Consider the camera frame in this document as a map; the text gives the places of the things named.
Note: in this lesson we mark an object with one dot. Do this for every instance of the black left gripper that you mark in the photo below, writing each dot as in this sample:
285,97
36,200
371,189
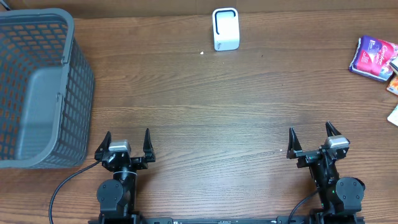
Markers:
149,157

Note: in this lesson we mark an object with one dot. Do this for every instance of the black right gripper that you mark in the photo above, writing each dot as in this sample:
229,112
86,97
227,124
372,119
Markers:
306,157

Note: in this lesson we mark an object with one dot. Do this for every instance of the red purple pantyliner pack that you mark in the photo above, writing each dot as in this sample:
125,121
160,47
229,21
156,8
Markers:
372,58

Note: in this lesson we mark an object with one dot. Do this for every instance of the yellow snack packet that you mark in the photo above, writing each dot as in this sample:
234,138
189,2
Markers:
394,65

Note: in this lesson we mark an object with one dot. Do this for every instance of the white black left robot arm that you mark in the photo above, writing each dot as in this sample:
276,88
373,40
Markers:
117,196

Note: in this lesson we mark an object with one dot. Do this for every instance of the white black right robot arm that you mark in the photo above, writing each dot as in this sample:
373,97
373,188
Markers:
336,199

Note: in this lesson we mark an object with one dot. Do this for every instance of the white barcode scanner stand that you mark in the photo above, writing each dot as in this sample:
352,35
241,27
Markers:
226,33

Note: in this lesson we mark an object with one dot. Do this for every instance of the white packet at edge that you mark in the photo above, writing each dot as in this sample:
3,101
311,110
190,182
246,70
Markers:
393,117

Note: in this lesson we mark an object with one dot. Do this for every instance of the orange packet at edge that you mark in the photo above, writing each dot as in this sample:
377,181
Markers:
393,85

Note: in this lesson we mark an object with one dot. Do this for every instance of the grey plastic shopping basket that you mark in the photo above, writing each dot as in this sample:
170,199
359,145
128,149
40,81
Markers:
47,91

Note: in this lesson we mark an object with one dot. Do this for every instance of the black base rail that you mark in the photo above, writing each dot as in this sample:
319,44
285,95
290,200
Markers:
278,220

